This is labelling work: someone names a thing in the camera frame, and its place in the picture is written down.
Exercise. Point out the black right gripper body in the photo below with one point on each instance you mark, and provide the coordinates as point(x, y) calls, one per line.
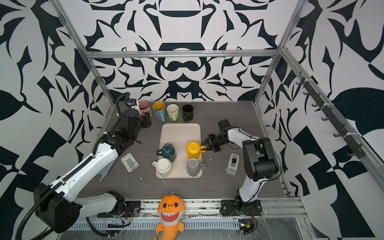
point(215, 142)

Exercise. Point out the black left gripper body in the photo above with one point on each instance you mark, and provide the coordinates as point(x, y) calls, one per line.
point(143, 121)

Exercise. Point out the pink ghost pattern mug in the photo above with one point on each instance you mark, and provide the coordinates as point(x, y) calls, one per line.
point(145, 107)

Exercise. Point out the yellow mug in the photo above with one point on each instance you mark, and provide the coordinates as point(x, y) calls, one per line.
point(194, 150)

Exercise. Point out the blue butterfly mug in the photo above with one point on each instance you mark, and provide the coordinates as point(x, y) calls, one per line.
point(160, 111)

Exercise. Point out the light green mug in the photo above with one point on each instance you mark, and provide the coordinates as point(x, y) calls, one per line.
point(173, 112)

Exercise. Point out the dark green mug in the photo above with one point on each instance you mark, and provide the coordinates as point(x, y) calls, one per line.
point(168, 151)

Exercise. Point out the black mug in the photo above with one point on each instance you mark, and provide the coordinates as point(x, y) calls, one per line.
point(188, 113)

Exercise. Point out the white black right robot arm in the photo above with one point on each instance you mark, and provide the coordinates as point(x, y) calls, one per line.
point(260, 162)

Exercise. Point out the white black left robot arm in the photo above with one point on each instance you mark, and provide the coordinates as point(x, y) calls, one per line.
point(58, 205)

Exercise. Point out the grey mug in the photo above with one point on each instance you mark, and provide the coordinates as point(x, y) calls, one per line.
point(194, 167)

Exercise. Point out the white cream mug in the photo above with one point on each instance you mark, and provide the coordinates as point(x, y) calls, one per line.
point(163, 167)

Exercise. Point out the right grey docking plate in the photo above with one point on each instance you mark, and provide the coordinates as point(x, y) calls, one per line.
point(233, 164)

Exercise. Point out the grey docking plate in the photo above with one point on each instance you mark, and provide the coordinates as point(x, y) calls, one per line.
point(130, 162)
point(233, 164)

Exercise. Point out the beige plastic tray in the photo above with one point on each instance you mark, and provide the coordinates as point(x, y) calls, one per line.
point(179, 135)

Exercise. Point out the left grey docking plate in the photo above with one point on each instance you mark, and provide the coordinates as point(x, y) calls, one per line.
point(130, 162)

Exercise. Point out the blue grey oblong case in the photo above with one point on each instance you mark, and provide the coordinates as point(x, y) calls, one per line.
point(104, 173)

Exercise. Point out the orange shark plush toy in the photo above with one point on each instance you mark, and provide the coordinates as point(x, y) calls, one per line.
point(170, 210)

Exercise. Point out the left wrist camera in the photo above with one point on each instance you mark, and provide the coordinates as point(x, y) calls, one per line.
point(132, 104)

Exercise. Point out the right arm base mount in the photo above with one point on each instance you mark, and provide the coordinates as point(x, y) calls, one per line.
point(237, 207)

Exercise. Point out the aluminium frame rail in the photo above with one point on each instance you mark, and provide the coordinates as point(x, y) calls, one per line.
point(180, 54)

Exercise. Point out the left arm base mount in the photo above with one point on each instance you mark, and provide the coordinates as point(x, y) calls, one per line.
point(124, 209)

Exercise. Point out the white slotted cable duct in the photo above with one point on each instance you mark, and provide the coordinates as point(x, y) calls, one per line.
point(151, 224)

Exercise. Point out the wall hook rail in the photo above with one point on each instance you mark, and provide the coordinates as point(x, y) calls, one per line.
point(334, 116)

